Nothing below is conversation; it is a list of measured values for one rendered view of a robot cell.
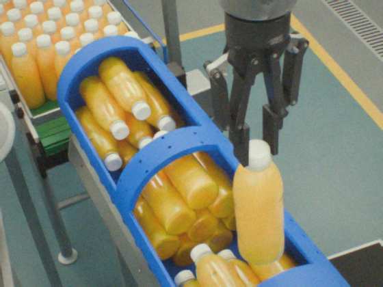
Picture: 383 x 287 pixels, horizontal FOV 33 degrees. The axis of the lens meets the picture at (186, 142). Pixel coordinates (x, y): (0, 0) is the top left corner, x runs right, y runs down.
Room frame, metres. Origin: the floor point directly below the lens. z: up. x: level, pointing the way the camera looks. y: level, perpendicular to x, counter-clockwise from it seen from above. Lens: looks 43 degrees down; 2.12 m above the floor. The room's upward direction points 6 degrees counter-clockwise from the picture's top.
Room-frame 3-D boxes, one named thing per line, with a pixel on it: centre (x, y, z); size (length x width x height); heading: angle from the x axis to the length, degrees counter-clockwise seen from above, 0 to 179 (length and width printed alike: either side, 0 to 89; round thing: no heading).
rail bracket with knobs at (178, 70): (1.52, 0.03, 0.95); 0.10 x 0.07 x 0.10; 112
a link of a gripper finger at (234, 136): (0.62, -0.06, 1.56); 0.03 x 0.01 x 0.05; 111
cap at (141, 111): (1.17, 0.09, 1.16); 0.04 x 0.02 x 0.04; 112
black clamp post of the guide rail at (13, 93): (1.53, 0.48, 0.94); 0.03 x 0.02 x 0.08; 22
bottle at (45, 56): (1.60, 0.37, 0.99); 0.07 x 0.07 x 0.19
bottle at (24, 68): (1.57, 0.44, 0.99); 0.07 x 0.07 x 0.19
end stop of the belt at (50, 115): (1.48, 0.23, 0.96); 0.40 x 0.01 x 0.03; 112
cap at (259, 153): (0.64, -0.09, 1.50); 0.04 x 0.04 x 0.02
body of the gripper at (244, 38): (0.64, -0.09, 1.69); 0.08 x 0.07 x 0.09; 111
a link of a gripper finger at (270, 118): (0.65, -0.11, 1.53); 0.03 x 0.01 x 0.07; 21
